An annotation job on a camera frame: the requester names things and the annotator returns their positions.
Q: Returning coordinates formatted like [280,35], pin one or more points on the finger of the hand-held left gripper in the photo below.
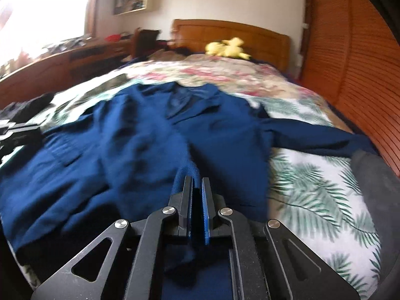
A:
[22,134]

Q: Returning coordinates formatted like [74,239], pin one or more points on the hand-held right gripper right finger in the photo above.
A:
[206,206]

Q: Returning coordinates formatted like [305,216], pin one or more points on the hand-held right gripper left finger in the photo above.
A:
[186,200]

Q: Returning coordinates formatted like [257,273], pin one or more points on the navy blue jacket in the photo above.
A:
[125,147]

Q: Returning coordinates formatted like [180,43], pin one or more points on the black clothing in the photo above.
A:
[28,106]

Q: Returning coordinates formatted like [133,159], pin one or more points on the wooden desk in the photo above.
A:
[50,65]

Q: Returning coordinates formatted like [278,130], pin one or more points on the leaf print bed sheet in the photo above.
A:
[312,187]

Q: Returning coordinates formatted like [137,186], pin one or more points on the bright window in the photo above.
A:
[43,9]

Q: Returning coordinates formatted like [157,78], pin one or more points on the red item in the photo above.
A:
[112,37]

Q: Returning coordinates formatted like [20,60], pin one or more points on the floral blanket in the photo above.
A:
[225,72]

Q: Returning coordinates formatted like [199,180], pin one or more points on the wooden chair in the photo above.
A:
[145,42]

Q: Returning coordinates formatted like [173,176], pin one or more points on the yellow plush toy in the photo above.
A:
[226,49]

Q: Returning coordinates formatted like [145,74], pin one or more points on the wooden headboard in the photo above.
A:
[250,37]

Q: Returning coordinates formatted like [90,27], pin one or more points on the grey cloth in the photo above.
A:
[381,200]

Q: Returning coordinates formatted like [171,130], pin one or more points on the wooden louvered wardrobe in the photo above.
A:
[350,53]

